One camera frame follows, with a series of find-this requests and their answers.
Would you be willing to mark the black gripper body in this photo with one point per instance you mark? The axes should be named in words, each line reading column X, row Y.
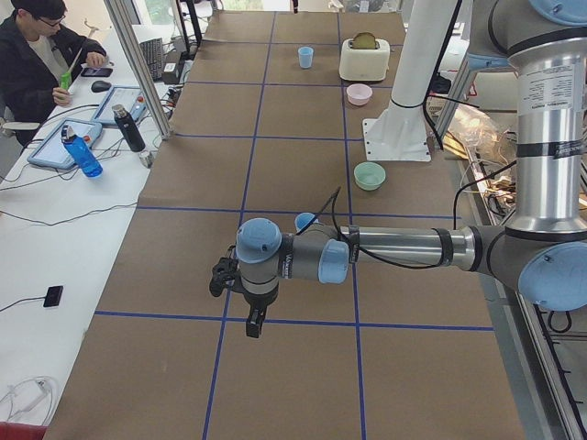
column 258, row 302

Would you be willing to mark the black keyboard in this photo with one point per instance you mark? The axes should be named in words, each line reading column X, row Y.
column 152, row 51

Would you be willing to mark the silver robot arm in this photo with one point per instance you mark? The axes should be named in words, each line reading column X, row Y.
column 541, row 250

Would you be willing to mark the light blue plastic cup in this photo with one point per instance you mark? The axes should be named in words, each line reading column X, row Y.
column 303, row 221
column 305, row 57

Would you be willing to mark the black smartphone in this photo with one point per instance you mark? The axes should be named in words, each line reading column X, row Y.
column 102, row 72

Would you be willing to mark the blue water bottle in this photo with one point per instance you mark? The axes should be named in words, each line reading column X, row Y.
column 81, row 154

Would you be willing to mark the green handled tool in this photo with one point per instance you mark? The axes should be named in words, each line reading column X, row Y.
column 66, row 78

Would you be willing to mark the near teach pendant tablet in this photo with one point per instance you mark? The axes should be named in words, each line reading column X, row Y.
column 50, row 153

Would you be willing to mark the far teach pendant tablet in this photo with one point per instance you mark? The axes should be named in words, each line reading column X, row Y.
column 130, row 97

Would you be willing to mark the aluminium frame post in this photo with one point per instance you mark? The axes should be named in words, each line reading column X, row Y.
column 121, row 21

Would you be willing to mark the black thermos bottle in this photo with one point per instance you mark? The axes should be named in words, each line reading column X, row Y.
column 128, row 128

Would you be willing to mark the green bowl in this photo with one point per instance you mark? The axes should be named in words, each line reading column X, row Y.
column 369, row 176

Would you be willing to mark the cream toaster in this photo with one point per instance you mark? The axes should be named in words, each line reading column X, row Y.
column 364, row 65

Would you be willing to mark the black computer mouse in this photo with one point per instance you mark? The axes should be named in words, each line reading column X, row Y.
column 100, row 86

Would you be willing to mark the pink bowl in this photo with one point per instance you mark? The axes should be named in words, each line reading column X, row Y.
column 358, row 94

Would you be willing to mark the seated person in black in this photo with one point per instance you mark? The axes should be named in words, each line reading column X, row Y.
column 36, row 50

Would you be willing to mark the teach pendant tablet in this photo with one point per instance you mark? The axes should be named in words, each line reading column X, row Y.
column 50, row 153
column 130, row 97

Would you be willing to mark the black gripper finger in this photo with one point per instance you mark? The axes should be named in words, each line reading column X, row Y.
column 255, row 322

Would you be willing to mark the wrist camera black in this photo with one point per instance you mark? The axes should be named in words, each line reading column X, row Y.
column 224, row 273

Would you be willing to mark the small black box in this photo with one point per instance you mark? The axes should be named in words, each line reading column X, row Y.
column 53, row 296

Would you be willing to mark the toast slice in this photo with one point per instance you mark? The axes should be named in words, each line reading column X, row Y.
column 364, row 41

